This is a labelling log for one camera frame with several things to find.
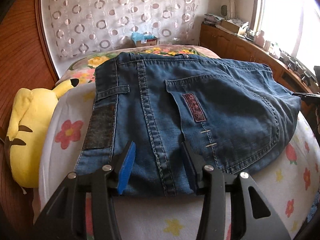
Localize blue denim jeans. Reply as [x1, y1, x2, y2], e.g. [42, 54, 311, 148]
[75, 54, 301, 197]

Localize black gadgets on cabinet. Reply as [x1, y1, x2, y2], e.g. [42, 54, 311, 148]
[279, 50, 317, 87]

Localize pink bottle on cabinet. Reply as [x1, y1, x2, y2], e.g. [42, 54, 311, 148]
[254, 30, 265, 48]

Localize white floral folded quilt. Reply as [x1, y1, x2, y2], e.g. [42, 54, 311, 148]
[39, 83, 319, 239]

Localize brown wooden side cabinet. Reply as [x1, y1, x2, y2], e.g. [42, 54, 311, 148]
[200, 23, 319, 94]

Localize cardboard box on cabinet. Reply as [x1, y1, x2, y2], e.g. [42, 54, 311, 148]
[219, 20, 248, 35]

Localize yellow Pikachu plush toy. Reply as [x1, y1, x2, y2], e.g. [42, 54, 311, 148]
[4, 79, 80, 188]

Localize pink floral bed blanket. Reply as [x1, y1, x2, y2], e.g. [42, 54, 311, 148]
[56, 44, 219, 85]

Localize cardboard box with blue items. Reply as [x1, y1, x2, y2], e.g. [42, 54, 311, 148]
[131, 32, 158, 47]

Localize circle patterned sheer curtain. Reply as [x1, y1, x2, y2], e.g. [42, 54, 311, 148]
[42, 0, 200, 60]

